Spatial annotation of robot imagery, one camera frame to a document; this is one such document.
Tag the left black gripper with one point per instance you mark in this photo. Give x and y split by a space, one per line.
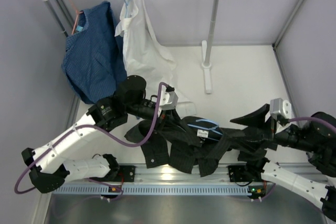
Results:
168 119

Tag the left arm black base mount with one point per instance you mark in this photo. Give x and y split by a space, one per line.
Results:
126 174

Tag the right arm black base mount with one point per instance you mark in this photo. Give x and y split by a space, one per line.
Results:
241 174

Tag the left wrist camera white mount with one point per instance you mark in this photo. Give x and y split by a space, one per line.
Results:
168 99

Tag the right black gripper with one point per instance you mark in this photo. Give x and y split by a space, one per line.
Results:
256 118

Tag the aluminium rail with cable duct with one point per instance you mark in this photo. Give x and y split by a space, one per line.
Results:
166 181

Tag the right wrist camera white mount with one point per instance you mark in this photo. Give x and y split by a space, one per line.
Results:
281 111

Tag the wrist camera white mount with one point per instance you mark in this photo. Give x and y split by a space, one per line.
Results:
281 111
168 99

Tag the light blue hanger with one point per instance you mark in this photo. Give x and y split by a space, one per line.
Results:
206 125

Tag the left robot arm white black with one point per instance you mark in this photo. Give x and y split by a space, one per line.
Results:
50 166

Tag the white shirt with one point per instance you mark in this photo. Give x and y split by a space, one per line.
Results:
144 56

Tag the black pinstriped shirt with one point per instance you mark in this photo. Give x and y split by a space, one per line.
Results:
182 147

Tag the blue checked shirt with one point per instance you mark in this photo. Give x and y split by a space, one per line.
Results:
93 63

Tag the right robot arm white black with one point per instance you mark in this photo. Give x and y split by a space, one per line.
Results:
297 154

